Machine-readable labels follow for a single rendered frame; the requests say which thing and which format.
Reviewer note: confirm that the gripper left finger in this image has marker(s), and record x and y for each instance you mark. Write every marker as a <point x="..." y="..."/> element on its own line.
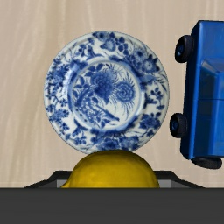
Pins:
<point x="55" y="178"/>

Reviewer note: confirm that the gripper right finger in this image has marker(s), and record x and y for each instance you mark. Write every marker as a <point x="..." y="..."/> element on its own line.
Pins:
<point x="172" y="179"/>

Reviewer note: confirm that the yellow lemon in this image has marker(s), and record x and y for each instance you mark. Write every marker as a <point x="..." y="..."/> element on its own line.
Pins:
<point x="112" y="170"/>

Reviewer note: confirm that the blue and white floral plate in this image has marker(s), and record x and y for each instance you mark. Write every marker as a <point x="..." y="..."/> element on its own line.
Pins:
<point x="106" y="92"/>

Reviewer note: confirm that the blue toy car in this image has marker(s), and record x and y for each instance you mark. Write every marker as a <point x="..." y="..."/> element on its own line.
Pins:
<point x="204" y="93"/>

